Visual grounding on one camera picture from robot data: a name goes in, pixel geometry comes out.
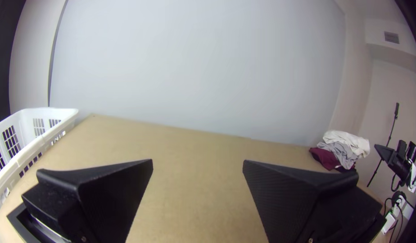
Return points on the dark garment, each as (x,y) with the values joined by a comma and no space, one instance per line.
(349,169)

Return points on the grey t-shirt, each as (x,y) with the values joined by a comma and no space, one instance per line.
(339,155)

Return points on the wall air vent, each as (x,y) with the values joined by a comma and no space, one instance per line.
(391,37)

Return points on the maroon garment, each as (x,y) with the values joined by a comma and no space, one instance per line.
(324,158)

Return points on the black tripod stand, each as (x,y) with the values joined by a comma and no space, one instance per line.
(393,125)

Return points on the white t-shirt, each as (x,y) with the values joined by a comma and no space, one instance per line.
(349,141)

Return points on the white laundry basket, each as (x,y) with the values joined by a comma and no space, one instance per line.
(22,141)

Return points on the white power adapter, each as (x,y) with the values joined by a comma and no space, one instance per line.
(388,222)

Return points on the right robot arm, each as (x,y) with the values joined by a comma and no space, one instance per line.
(414,158)

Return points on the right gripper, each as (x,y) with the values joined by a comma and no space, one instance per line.
(399,162)

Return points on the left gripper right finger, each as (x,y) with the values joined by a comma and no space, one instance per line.
(295,202)

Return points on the white wall socket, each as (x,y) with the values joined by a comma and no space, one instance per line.
(404,206)

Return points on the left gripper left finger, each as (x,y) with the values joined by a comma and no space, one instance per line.
(100,199)

